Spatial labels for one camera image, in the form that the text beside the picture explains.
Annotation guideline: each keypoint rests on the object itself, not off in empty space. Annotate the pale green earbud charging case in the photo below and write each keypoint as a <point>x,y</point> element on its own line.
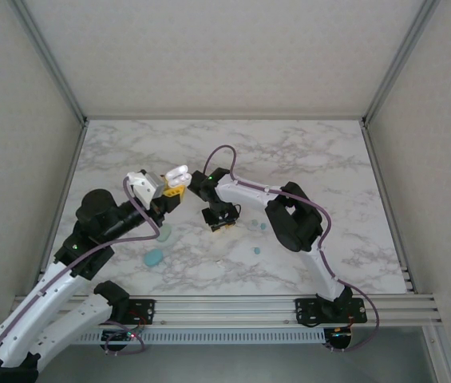
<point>166,235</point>

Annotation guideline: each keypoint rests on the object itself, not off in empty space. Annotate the teal earbud charging case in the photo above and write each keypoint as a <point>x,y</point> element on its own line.
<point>153,257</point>

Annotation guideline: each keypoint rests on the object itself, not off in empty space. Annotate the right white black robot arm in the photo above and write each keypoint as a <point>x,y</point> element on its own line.
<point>249,199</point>

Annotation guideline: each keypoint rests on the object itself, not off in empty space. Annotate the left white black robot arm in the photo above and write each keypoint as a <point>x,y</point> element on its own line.
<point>81,311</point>

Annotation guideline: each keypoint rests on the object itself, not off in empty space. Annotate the aluminium table side rail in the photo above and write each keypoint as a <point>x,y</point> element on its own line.
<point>376,159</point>
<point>71,167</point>

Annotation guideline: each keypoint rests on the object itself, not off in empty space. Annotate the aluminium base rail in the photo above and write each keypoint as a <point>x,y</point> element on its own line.
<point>225,309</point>

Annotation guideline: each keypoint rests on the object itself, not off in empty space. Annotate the aluminium table end rail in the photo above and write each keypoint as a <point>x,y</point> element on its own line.
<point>225,118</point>

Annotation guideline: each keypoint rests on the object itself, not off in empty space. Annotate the aluminium frame corner post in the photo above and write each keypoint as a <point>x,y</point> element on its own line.
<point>400,60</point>
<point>49,60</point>

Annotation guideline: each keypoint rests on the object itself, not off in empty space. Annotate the aluminium lower frame bar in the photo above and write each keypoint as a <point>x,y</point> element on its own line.
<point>442,355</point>

